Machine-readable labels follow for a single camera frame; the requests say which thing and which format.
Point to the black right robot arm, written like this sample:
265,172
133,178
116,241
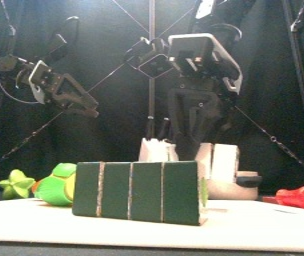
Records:
222,16

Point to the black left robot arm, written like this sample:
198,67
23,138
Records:
1,62

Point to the dark green toy sushi roll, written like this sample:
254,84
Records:
136,191

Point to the green toy avocado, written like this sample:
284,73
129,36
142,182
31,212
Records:
55,188

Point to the green toy star fruit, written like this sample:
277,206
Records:
15,185

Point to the white cutting board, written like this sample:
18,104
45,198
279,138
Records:
158,226

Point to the red toy food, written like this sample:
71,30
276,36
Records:
301,198

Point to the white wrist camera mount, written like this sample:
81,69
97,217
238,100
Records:
222,55

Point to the vertical metal frame rod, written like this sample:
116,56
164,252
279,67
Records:
150,93

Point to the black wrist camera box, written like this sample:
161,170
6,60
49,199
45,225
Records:
152,60

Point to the black frame post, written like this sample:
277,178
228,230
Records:
299,83

